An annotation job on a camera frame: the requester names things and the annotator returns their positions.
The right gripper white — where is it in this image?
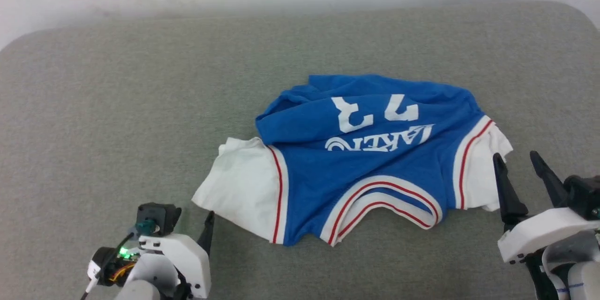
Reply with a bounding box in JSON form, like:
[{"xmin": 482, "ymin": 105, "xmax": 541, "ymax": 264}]
[{"xmin": 492, "ymin": 150, "xmax": 600, "ymax": 264}]

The black cylinder with green light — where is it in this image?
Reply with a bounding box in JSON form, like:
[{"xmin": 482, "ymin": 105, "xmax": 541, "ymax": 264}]
[{"xmin": 88, "ymin": 245, "xmax": 137, "ymax": 287}]

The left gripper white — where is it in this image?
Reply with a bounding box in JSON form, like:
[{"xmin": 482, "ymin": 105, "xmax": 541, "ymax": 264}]
[{"xmin": 126, "ymin": 211, "xmax": 216, "ymax": 300}]

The blue and white jersey shirt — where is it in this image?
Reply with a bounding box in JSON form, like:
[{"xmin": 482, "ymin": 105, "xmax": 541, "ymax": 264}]
[{"xmin": 191, "ymin": 74, "xmax": 514, "ymax": 248}]

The black cable with white tag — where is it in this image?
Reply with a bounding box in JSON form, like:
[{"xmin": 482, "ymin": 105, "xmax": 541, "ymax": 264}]
[{"xmin": 80, "ymin": 232, "xmax": 136, "ymax": 300}]

